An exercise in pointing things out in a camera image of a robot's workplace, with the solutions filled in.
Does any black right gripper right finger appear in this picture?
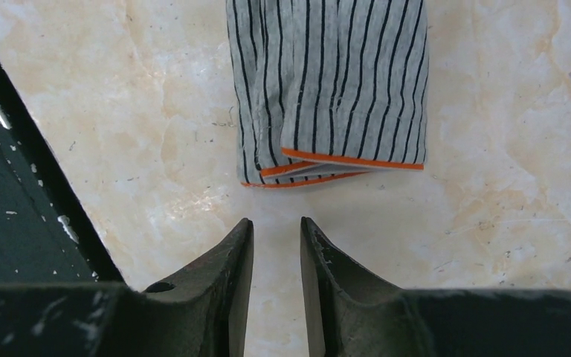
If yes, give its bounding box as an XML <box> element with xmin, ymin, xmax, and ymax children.
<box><xmin>300</xmin><ymin>217</ymin><xmax>571</xmax><ymax>356</ymax></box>

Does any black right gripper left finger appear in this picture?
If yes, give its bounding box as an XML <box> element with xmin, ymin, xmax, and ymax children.
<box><xmin>0</xmin><ymin>219</ymin><xmax>254</xmax><ymax>356</ymax></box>

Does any grey striped underwear orange trim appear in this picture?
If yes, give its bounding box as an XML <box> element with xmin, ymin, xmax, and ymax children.
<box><xmin>226</xmin><ymin>1</ymin><xmax>429</xmax><ymax>188</ymax></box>

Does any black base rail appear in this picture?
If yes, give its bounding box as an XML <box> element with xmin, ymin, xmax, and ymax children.
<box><xmin>0</xmin><ymin>63</ymin><xmax>123</xmax><ymax>283</ymax></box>

